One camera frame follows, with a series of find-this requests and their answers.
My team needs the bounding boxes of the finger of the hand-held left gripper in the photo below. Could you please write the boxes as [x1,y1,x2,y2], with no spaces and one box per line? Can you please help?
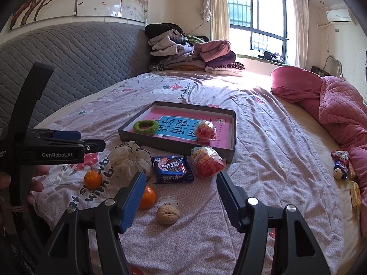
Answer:
[31,130,82,142]
[43,139,106,153]

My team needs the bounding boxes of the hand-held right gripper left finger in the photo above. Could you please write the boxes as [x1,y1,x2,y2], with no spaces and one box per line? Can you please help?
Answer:
[34,171,147,275]

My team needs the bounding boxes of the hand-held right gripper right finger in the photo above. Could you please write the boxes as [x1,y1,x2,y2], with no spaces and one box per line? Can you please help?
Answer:
[216,171,326,275]

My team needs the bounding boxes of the orange tangerine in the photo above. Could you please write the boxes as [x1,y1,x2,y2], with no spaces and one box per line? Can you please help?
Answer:
[138,185,157,209]
[84,170,103,190]

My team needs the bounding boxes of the white drawstring pouch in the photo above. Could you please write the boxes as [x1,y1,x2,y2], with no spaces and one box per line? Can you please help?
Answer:
[107,141,154,181]

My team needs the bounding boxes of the grey cardboard box tray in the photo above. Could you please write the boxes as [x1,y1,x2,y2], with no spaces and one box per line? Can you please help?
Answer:
[117,101,237,164]

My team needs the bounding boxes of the person's left hand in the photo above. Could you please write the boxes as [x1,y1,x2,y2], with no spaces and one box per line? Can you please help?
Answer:
[0,165,53,207]

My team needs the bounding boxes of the green hair scrunchie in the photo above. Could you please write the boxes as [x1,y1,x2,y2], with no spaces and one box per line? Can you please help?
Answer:
[133,119,159,135]

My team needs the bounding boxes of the blue cookie packet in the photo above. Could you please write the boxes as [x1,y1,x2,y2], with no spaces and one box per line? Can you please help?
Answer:
[151,155,194,184]

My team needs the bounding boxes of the printed strawberry bed sheet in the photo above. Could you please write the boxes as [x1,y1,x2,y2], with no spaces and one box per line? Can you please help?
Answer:
[31,71,345,275]

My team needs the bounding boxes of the grey quilted headboard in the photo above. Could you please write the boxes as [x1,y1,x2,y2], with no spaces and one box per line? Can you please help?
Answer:
[0,21,151,129]

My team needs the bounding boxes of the small blue snack packet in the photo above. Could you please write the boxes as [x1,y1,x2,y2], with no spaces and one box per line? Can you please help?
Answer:
[333,160,349,176]

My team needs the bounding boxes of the pile of folded clothes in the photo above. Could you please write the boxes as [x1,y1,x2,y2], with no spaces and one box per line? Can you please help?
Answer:
[145,23,245,77]

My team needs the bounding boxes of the yellow snack packet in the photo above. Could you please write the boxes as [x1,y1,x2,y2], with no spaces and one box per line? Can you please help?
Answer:
[350,181,362,209]

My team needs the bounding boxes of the pink pillow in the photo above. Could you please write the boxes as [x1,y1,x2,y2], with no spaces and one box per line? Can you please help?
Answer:
[270,65,324,105]

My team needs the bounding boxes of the pink quilted blanket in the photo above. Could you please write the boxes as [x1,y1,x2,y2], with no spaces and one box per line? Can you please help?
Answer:
[317,75,367,204]

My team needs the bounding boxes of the dark clothes on sill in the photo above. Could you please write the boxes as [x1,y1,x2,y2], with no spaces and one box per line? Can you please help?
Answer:
[252,50,285,63]

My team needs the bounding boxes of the cream curtain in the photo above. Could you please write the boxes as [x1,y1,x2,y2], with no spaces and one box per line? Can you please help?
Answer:
[289,0,310,69]
[199,0,231,42]

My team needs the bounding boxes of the black framed window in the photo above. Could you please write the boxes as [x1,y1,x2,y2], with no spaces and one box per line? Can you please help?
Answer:
[226,0,289,65]

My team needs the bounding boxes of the white air conditioner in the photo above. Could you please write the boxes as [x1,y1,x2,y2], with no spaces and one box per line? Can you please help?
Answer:
[326,9,352,22]

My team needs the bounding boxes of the blossom wall painting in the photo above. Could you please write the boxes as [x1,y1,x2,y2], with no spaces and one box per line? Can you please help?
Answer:
[8,0,150,32]

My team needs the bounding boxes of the white cable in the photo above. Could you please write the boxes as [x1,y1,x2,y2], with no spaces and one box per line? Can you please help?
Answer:
[324,55,344,78]

